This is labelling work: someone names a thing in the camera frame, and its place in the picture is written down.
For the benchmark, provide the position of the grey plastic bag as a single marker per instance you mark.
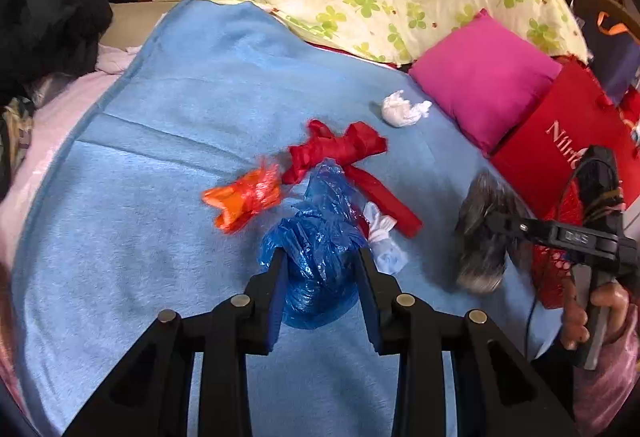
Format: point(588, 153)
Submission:
point(480, 262)

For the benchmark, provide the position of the orange plastic bag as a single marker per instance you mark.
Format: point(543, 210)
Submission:
point(245, 199)

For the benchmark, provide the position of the red ribbon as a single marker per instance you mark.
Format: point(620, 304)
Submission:
point(360, 139)

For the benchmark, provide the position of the black cloth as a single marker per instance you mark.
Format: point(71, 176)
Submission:
point(50, 17)

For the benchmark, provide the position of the magenta pillow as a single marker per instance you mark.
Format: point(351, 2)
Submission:
point(485, 77)

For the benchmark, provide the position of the small white plastic wrapper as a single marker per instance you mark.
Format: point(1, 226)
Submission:
point(387, 257)

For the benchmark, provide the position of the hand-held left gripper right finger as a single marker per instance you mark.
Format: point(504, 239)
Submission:
point(367, 304)

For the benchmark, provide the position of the person's right hand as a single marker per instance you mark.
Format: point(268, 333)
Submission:
point(575, 322)

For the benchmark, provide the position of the navy gift bag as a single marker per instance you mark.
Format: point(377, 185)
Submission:
point(615, 62)

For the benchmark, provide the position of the white plastic bag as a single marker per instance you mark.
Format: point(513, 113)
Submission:
point(400, 109)

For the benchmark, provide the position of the red paper bag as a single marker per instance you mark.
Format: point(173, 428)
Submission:
point(540, 142)

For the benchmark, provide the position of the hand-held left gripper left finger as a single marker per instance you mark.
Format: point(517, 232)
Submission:
point(277, 304)

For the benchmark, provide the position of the red bedsheet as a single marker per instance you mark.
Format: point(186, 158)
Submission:
point(350, 54)

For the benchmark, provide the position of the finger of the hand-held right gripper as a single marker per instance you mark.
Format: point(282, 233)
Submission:
point(540, 229)

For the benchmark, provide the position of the beige cushion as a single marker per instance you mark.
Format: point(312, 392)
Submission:
point(130, 24)

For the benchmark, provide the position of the blue plastic bag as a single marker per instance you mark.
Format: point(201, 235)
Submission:
point(315, 257)

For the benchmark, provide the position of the pink bedsheet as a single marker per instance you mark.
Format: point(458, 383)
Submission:
point(40, 132)

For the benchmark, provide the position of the person's right forearm pink sleeve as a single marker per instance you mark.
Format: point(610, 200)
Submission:
point(610, 382)

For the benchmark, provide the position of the light blue blanket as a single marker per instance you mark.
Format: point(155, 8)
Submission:
point(175, 117)

